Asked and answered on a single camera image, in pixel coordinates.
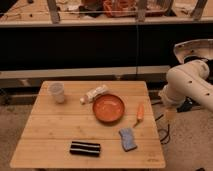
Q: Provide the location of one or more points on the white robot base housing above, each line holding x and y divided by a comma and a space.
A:
201, 48

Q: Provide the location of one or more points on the blue sponge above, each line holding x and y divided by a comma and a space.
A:
127, 139

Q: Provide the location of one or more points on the orange crate on shelf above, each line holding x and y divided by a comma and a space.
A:
119, 8

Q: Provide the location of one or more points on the orange ceramic bowl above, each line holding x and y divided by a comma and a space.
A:
108, 108

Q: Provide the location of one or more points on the black white striped block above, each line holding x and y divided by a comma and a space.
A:
85, 148

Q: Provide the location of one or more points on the white plastic cup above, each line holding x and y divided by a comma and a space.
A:
56, 89

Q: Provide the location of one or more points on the orange carrot toy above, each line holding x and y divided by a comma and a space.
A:
140, 114

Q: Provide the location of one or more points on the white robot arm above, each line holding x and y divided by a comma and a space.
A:
188, 80

